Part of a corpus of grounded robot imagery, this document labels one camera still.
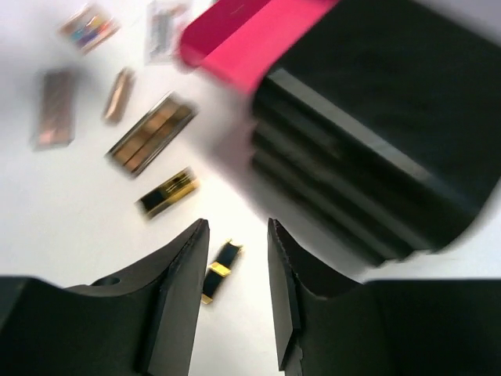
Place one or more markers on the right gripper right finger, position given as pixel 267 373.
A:
pixel 328 324

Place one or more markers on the white labelled card box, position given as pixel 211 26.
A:
pixel 163 25

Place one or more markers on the pink drawer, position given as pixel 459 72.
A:
pixel 238 41

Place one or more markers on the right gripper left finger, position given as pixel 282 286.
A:
pixel 140 320

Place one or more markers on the colourful eyeshadow palette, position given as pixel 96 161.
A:
pixel 89 28

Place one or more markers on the pink brown eyeshadow palette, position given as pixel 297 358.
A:
pixel 54 126

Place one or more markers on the brown eyeshadow palette upright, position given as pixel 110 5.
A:
pixel 151 134

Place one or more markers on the black drawer organizer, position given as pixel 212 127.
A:
pixel 383 121

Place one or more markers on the gold black lipstick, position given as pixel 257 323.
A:
pixel 219 270
pixel 168 193

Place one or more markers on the rose gold lipstick tube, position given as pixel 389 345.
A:
pixel 119 96

